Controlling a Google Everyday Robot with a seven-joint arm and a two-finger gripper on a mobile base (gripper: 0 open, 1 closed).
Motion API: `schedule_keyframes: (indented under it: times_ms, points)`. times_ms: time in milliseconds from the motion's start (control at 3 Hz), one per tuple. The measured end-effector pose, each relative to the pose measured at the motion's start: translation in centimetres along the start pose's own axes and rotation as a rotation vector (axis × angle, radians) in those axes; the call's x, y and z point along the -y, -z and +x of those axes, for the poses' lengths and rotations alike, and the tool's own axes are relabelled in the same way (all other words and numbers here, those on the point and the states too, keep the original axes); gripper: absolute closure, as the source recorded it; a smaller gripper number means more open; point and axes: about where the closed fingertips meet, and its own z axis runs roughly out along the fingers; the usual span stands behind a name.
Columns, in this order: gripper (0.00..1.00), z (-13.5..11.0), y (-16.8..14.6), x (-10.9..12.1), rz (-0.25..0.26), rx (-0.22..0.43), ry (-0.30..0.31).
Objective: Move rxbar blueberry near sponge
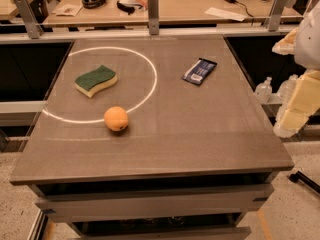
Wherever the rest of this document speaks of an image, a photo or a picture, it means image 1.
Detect grey metal bracket left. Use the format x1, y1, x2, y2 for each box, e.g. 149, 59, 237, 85
14, 0, 43, 39

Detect blue rxbar blueberry wrapper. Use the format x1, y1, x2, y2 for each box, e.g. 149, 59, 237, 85
182, 58, 217, 86

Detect clear plastic bottle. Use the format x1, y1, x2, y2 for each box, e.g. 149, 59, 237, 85
255, 77, 272, 103
277, 74, 298, 105

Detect small paper card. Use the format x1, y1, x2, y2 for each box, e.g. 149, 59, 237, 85
53, 4, 82, 17

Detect grey metal bracket middle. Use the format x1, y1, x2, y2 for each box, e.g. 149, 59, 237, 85
147, 0, 159, 35

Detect grey metal bracket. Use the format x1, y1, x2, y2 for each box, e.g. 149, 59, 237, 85
14, 0, 43, 39
147, 0, 159, 35
264, 0, 287, 32

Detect white paper sheet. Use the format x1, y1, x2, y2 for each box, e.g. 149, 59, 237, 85
205, 7, 246, 22

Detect orange fruit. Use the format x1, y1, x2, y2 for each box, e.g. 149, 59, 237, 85
104, 106, 129, 132

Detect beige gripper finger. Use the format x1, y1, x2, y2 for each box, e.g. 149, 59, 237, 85
272, 28, 298, 55
273, 69, 320, 138

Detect green and yellow sponge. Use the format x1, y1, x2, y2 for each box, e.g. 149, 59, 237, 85
74, 65, 118, 98

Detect grey cabinet drawer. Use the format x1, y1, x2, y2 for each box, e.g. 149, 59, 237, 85
36, 184, 273, 223

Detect grey metal bracket right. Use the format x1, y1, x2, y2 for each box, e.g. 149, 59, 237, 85
264, 0, 287, 32

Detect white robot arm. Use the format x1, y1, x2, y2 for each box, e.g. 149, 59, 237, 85
272, 1, 320, 138

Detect black sunglasses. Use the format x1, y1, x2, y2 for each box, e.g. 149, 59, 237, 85
117, 0, 143, 15

